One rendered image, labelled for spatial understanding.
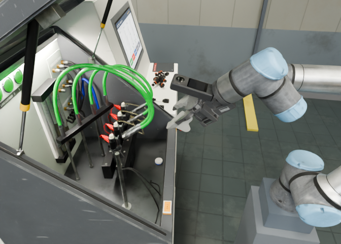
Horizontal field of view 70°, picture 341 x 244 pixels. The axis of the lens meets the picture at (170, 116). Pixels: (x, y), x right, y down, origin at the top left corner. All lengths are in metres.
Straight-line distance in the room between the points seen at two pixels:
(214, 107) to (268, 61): 0.20
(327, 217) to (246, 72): 0.53
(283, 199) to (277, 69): 0.65
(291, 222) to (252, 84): 0.70
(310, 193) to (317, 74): 0.37
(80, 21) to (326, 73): 0.97
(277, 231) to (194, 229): 0.96
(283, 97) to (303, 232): 0.71
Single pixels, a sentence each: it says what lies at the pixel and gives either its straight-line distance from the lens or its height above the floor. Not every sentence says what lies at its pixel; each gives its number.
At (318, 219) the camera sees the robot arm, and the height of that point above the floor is 1.06.
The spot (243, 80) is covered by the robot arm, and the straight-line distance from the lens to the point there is 0.58.
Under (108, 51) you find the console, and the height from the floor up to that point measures 1.33.
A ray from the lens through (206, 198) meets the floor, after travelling 2.17.
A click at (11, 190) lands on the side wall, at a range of 0.82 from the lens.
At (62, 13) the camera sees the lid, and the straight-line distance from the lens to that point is 0.47.
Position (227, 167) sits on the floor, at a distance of 2.43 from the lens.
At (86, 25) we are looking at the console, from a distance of 1.22.
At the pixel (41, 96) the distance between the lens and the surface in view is 1.03.
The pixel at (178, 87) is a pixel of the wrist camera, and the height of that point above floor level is 1.45.
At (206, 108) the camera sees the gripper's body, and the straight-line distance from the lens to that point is 0.66.
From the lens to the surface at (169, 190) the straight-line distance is 1.01.
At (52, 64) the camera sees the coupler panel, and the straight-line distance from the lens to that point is 1.18.
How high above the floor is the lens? 1.75
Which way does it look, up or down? 36 degrees down
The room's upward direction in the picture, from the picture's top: straight up
